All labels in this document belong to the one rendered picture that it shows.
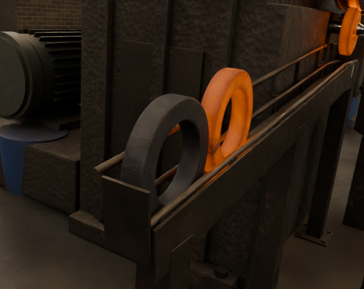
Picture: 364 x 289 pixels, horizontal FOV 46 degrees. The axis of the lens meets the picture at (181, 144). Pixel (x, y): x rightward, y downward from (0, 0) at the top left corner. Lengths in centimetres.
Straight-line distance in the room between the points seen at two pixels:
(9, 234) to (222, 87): 120
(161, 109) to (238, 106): 29
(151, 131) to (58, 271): 102
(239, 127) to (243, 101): 5
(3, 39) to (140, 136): 148
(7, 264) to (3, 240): 16
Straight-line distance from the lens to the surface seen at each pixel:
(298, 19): 124
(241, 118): 80
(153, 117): 53
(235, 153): 73
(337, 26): 158
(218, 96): 67
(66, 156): 173
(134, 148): 52
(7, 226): 176
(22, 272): 150
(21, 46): 191
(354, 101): 367
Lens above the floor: 85
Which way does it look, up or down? 18 degrees down
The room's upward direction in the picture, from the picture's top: 5 degrees clockwise
